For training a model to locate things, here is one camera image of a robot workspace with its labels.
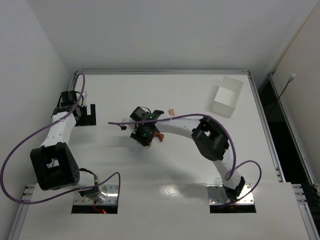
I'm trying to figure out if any red-brown arch block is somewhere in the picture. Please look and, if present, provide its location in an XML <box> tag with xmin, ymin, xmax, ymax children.
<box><xmin>153</xmin><ymin>132</ymin><xmax>164</xmax><ymax>142</ymax></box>

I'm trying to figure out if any small light wood block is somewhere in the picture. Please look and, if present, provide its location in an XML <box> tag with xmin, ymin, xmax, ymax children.
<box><xmin>168</xmin><ymin>108</ymin><xmax>176</xmax><ymax>116</ymax></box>

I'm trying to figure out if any white perforated box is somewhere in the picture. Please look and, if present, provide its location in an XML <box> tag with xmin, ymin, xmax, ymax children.
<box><xmin>210</xmin><ymin>76</ymin><xmax>244</xmax><ymax>118</ymax></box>

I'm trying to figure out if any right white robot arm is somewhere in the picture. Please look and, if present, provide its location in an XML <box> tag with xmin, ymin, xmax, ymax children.
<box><xmin>130</xmin><ymin>106</ymin><xmax>246</xmax><ymax>201</ymax></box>

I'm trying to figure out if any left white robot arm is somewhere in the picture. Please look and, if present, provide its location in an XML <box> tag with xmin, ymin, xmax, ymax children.
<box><xmin>30</xmin><ymin>90</ymin><xmax>99</xmax><ymax>191</ymax></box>

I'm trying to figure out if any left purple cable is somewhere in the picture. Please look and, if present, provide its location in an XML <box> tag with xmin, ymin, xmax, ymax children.
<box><xmin>0</xmin><ymin>72</ymin><xmax>121</xmax><ymax>205</ymax></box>

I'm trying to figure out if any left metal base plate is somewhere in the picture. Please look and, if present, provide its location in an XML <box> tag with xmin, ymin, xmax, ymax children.
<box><xmin>73</xmin><ymin>184</ymin><xmax>119</xmax><ymax>206</ymax></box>

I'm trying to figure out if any metal base plate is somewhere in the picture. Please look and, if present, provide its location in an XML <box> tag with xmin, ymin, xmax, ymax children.
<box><xmin>73</xmin><ymin>184</ymin><xmax>119</xmax><ymax>206</ymax></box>
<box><xmin>207</xmin><ymin>184</ymin><xmax>255</xmax><ymax>206</ymax></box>

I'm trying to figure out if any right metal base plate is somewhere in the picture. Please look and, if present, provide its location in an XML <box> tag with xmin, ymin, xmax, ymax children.
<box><xmin>207</xmin><ymin>184</ymin><xmax>255</xmax><ymax>206</ymax></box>

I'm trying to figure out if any black wall cable with plug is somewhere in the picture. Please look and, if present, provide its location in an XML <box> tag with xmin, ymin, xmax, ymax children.
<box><xmin>265</xmin><ymin>73</ymin><xmax>297</xmax><ymax>118</ymax></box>

